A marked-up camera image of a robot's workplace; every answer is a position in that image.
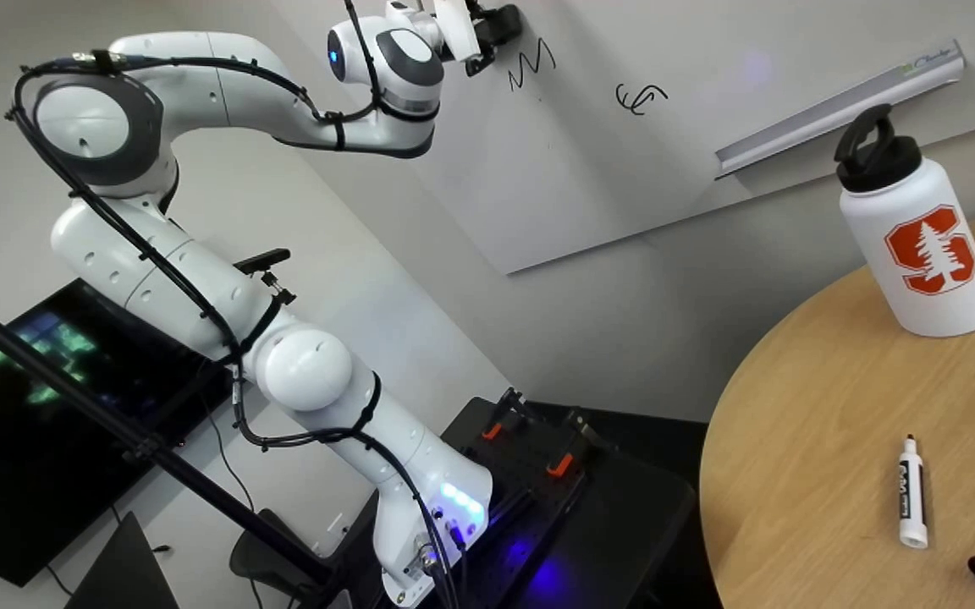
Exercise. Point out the white whiteboard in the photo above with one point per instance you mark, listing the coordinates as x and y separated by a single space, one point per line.
678 169

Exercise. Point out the white bottle with orange logo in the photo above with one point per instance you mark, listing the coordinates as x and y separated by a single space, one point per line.
938 256

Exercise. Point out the aluminium whiteboard tray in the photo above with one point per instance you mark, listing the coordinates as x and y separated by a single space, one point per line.
836 105

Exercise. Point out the black slanted metal pole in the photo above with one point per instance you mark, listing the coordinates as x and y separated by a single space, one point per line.
91 409

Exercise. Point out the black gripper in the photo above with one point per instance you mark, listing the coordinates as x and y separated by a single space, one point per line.
483 36

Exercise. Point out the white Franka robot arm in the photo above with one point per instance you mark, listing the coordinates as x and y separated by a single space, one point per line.
294 373

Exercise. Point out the white black whiteboard marker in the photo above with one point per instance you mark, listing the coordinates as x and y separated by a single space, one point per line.
912 495

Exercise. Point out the orange clamp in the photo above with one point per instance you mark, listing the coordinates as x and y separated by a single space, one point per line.
493 431
558 464

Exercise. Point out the dark grey stand foot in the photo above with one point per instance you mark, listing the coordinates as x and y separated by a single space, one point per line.
119 568

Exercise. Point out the black flat screen monitor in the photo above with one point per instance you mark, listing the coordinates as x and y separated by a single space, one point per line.
35 484

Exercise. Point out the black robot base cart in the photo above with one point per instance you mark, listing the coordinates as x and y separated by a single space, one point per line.
622 510

